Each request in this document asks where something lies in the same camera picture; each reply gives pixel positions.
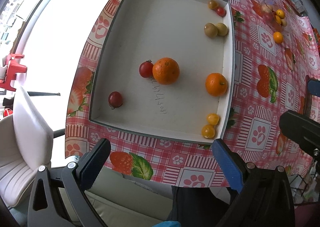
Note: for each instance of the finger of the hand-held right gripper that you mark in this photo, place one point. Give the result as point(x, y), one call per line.
point(300, 129)
point(314, 88)

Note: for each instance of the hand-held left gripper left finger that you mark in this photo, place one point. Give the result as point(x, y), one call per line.
point(93, 164)

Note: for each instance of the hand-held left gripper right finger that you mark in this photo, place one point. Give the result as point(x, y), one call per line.
point(227, 164)

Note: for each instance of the red cherry tomato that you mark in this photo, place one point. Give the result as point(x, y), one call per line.
point(145, 69)
point(221, 11)
point(115, 99)
point(269, 18)

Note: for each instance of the clear glass bowl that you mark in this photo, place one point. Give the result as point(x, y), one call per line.
point(273, 26)

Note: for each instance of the green-brown kiwi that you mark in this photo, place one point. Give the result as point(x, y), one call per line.
point(210, 30)
point(284, 22)
point(223, 29)

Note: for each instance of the large orange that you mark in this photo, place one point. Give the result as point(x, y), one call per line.
point(165, 71)

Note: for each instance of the white tray with grey sides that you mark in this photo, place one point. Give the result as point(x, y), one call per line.
point(155, 29)

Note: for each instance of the person's left hand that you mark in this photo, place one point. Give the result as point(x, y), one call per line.
point(166, 224)

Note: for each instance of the cream seat cushion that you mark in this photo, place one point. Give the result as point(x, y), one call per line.
point(120, 199)

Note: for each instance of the person's own leg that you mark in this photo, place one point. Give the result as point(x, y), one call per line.
point(195, 204)

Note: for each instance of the red checked strawberry tablecloth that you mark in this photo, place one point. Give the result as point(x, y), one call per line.
point(250, 92)

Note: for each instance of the white padded chair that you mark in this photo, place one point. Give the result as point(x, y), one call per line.
point(30, 129)

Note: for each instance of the black metal rod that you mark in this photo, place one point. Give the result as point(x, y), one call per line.
point(43, 94)

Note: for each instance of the red plastic stool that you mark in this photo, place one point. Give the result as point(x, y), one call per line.
point(11, 71)

